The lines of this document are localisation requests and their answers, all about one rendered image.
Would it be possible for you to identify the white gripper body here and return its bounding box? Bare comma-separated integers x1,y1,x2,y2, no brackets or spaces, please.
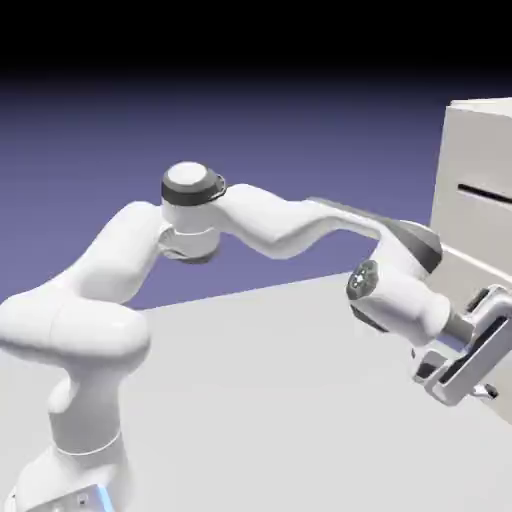
424,284,512,408

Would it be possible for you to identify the white cabinet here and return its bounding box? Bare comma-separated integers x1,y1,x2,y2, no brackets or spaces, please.
425,96,512,426

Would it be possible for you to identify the dark drawer handle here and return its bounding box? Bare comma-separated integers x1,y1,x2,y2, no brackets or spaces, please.
457,183,512,204

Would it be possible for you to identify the white drawer front with handle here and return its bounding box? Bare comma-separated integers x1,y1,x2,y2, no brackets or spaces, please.
430,104,512,277

